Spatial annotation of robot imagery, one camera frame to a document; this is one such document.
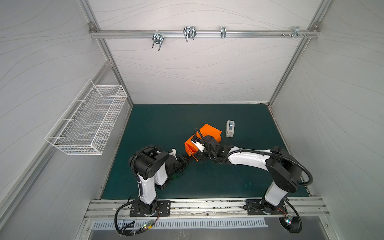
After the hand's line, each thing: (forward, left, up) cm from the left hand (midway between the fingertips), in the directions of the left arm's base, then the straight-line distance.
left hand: (190, 157), depth 89 cm
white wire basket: (+2, +48, +28) cm, 56 cm away
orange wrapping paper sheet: (+5, 0, +2) cm, 6 cm away
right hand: (+4, -5, +4) cm, 7 cm away
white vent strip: (-33, -2, -3) cm, 33 cm away
